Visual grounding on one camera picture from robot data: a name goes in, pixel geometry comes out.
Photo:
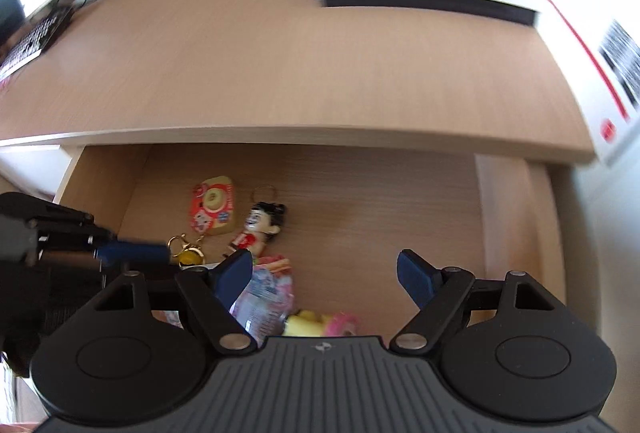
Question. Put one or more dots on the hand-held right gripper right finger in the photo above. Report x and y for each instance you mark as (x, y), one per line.
(416, 279)

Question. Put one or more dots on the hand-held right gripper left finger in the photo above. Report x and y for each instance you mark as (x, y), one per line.
(234, 277)

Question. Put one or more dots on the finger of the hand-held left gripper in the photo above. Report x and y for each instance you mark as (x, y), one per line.
(132, 252)

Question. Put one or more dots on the wooden drawer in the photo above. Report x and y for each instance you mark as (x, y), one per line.
(375, 198)

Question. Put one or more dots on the yellow pink soft toy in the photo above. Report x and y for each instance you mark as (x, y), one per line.
(320, 325)

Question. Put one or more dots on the black keyboard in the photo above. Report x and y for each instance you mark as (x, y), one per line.
(32, 40)

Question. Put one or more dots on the white carton with red label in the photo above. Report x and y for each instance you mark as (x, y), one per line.
(585, 78)

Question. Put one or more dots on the dark round object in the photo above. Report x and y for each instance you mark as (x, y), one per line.
(11, 15)

